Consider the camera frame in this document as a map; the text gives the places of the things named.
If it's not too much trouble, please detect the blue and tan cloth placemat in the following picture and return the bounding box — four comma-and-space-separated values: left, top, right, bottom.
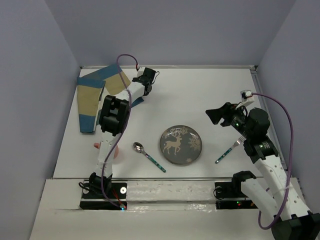
77, 64, 144, 134

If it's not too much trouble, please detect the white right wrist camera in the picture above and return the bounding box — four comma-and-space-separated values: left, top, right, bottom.
240, 90, 255, 106

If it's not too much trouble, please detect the spoon with teal handle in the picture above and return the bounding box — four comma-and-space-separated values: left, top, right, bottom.
133, 142, 167, 173

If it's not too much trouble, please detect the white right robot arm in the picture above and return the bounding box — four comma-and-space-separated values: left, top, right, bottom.
205, 102, 320, 240

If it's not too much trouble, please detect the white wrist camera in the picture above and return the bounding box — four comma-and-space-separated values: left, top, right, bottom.
240, 90, 255, 106
136, 67, 146, 78

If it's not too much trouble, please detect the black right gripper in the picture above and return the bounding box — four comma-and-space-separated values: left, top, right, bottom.
204, 101, 253, 139

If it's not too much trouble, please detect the fork with teal handle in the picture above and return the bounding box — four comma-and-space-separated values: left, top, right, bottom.
215, 136, 246, 164

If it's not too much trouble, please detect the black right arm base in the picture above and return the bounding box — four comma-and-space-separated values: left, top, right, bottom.
213, 181, 257, 210

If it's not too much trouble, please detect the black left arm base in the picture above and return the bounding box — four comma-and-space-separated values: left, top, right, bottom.
78, 181, 128, 211

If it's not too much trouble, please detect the grey reindeer plate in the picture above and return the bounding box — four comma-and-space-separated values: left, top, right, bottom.
159, 125, 203, 166

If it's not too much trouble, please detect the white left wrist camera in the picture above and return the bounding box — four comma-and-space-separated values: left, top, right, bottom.
136, 67, 146, 78

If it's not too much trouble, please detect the pink mug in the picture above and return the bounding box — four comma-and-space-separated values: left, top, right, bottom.
93, 142, 119, 159

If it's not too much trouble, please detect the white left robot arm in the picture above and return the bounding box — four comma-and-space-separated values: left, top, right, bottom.
89, 67, 158, 198

